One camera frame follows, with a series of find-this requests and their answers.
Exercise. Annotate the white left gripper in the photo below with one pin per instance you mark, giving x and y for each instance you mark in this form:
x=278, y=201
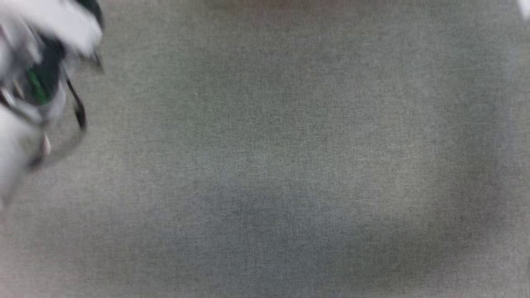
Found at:
x=54, y=29

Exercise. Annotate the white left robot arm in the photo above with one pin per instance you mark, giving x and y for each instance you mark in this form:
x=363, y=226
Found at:
x=14, y=145

